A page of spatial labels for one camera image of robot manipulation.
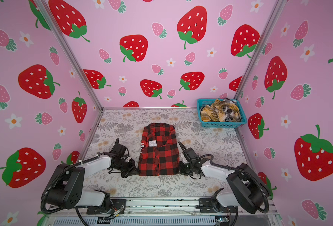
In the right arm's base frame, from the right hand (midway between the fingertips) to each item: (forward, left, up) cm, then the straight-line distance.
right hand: (174, 171), depth 85 cm
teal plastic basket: (+57, -17, +7) cm, 60 cm away
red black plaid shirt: (+9, +11, +3) cm, 15 cm away
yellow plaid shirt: (+48, -34, +9) cm, 60 cm away
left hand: (-2, +21, 0) cm, 21 cm away
